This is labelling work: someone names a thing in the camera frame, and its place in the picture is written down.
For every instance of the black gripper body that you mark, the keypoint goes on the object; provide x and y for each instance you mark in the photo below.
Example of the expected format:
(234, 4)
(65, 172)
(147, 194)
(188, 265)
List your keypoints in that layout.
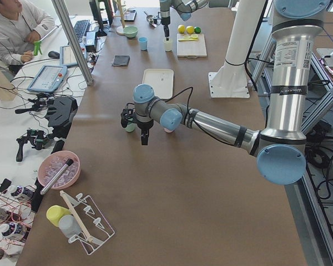
(165, 21)
(144, 126)

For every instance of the pale yellow plastic cup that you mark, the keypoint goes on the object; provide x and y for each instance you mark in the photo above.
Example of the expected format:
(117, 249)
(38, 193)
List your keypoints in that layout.
(168, 44)

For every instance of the mint green plastic cup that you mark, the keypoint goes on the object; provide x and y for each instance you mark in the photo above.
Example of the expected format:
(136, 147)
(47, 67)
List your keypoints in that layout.
(130, 127)

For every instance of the pink plastic cup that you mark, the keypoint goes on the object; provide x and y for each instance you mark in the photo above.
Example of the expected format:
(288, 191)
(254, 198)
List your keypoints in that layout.
(168, 131)

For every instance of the light blue plastic cup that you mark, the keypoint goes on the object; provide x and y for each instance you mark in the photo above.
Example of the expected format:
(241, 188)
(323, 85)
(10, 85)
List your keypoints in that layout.
(143, 43)

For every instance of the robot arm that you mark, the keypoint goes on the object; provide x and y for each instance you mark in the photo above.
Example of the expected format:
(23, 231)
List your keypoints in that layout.
(184, 10)
(279, 147)

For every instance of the cream rabbit tray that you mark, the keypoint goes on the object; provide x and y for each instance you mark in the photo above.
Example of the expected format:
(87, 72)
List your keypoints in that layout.
(161, 80)

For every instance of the whole yellow lemon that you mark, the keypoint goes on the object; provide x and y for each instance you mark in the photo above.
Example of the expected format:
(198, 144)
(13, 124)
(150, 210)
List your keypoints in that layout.
(190, 29)
(181, 28)

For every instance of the wooden cutting board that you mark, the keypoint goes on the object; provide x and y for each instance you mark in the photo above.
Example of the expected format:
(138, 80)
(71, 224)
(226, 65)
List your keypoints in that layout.
(191, 49)

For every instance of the yellow plastic knife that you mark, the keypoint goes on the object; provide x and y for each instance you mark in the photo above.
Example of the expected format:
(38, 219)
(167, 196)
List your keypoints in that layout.
(187, 39)

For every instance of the green lime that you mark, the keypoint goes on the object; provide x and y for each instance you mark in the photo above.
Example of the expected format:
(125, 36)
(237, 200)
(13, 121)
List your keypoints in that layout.
(197, 30)

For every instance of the green ceramic bowl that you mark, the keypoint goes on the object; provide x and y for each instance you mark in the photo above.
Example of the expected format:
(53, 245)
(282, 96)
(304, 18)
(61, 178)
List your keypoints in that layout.
(130, 31)

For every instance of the wooden mug tree stand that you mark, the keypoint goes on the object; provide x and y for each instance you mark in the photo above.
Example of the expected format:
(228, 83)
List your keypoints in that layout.
(121, 30)

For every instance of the dark grey folded cloth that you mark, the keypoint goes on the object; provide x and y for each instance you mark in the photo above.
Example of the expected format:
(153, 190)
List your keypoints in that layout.
(121, 60)

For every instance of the metal muddler black tip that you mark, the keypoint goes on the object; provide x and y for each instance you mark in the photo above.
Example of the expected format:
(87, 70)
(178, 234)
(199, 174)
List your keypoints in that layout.
(61, 171)

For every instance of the black keyboard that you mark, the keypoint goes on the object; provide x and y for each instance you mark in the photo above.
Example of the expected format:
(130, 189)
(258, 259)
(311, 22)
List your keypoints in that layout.
(80, 29)

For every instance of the pink bowl with ice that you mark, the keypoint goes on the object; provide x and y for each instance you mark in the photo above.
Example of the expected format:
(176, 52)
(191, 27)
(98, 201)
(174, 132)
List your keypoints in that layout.
(55, 162)

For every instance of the blue teach pendant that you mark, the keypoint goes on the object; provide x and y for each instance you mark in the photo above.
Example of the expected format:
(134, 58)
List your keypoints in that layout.
(67, 57)
(48, 79)

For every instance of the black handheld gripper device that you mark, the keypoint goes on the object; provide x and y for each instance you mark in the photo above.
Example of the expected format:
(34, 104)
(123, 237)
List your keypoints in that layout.
(37, 138)

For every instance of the wooden stick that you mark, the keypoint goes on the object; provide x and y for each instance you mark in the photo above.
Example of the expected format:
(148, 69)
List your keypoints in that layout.
(65, 197)

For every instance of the black computer mouse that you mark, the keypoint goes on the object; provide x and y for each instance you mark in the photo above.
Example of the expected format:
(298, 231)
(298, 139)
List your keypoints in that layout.
(54, 55)

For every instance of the grey plastic cup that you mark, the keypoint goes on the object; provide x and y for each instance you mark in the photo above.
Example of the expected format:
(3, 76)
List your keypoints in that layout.
(69, 226)

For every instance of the seated person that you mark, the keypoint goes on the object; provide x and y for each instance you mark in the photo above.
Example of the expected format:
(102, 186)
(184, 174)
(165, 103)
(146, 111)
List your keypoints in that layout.
(21, 24)

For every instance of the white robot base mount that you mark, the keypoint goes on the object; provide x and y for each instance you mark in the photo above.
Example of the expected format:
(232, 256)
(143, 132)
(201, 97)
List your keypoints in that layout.
(230, 81)

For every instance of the aluminium frame post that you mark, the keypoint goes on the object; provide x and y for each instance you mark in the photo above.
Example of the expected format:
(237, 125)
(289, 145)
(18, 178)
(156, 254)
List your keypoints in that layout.
(63, 15)

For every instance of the white wire cup rack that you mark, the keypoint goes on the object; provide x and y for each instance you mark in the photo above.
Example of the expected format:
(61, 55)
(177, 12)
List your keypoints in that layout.
(94, 220)

